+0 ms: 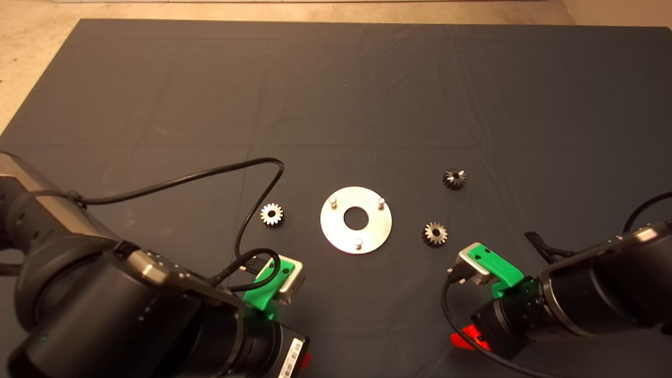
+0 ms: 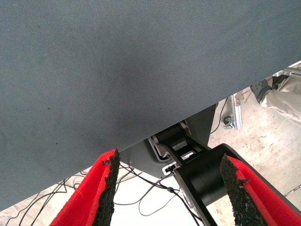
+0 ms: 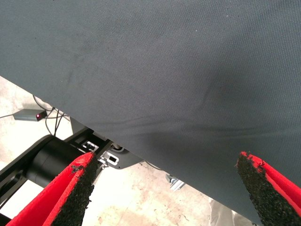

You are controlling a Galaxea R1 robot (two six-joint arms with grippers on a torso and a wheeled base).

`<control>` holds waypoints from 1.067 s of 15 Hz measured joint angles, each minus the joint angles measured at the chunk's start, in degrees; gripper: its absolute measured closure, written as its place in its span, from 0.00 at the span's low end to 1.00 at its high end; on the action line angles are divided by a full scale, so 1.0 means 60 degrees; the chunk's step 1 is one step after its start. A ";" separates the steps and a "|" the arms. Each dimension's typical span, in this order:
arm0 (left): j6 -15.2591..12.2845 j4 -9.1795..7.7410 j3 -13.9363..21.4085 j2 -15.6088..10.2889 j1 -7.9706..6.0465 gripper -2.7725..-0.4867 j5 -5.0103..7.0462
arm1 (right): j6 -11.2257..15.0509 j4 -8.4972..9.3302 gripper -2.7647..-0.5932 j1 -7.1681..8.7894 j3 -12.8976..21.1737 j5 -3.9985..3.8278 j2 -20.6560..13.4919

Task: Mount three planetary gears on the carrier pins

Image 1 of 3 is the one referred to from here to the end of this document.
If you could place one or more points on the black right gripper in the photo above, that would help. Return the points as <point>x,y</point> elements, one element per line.
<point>512,323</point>

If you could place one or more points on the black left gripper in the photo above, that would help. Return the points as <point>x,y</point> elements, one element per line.
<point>268,352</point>

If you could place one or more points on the steel planetary gear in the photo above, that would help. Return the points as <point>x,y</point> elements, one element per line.
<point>440,236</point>
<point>276,218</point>
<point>449,181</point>

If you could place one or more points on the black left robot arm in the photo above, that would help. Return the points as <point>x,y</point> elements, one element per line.
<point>105,315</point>

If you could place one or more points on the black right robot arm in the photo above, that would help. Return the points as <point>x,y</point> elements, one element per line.
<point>619,283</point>

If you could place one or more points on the round metal carrier plate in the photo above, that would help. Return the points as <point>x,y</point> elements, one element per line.
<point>336,231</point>

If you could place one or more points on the dark grey table cloth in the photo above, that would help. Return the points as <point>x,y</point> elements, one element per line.
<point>367,94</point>

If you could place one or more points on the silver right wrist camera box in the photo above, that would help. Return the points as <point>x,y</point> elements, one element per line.
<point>472,270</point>

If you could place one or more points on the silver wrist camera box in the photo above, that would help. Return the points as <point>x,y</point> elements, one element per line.
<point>472,270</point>
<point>294,286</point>

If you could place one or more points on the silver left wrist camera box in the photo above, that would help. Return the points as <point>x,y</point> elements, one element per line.
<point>294,286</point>

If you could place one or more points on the green right camera mount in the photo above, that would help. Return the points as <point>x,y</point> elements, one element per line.
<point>499,268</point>

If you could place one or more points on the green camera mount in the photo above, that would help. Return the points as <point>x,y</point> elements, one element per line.
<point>499,268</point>
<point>262,294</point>

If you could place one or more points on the green left camera mount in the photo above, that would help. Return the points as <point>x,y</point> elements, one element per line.
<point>262,294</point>

